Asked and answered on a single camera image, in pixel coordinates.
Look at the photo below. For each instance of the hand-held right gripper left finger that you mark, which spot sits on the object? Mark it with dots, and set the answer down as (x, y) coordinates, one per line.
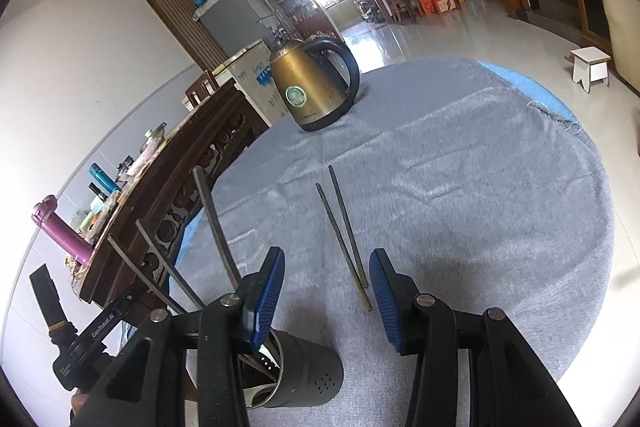
(267, 307)

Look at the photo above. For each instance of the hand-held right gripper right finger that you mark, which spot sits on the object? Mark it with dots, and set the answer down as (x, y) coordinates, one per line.
(387, 302)

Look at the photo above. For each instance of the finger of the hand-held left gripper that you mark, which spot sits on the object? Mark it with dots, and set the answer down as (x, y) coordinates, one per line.
(47, 297)

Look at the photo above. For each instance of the dark metal chopstick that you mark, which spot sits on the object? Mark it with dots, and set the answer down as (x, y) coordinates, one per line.
(215, 222)
(167, 264)
(345, 252)
(137, 267)
(345, 222)

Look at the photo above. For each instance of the grey perforated utensil holder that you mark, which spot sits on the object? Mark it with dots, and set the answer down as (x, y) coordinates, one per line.
(310, 372)

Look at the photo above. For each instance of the purple water bottle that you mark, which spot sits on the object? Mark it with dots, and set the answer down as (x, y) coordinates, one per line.
(65, 234)

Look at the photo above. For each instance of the grey table cloth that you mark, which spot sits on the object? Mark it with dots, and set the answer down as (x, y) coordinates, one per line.
(450, 207)

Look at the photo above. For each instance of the black slim bottle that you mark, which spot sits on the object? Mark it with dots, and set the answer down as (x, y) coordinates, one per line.
(97, 192)

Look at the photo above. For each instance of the teal thermos bottle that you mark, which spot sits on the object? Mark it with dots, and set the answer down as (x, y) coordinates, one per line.
(102, 177)

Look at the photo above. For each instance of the carved wooden sideboard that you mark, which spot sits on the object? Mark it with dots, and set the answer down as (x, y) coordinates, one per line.
(200, 142)

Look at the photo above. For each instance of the gold electric kettle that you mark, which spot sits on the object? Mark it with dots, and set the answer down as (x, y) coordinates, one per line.
(300, 82)

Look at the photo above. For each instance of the wooden chair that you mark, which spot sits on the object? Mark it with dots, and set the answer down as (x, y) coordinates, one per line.
(200, 87)

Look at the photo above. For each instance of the white chest freezer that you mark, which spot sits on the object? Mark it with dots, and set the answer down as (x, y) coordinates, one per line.
(255, 72)

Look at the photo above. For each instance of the blue round table cover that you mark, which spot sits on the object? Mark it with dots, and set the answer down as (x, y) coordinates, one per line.
(525, 87)

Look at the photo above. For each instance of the grey refrigerator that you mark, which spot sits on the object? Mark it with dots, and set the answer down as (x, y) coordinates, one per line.
(235, 22)

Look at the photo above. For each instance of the orange carton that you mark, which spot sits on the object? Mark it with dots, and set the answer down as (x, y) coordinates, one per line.
(437, 2)

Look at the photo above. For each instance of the brown wooden door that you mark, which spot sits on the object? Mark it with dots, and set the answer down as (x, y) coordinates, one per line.
(175, 17)

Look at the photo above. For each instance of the pantry shelf with bottles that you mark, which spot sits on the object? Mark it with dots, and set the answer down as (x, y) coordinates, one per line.
(280, 2)

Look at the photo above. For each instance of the small white stool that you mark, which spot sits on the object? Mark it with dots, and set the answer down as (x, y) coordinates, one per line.
(590, 62)

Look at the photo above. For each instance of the beige sofa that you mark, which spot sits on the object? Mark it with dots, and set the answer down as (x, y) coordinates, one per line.
(620, 27)

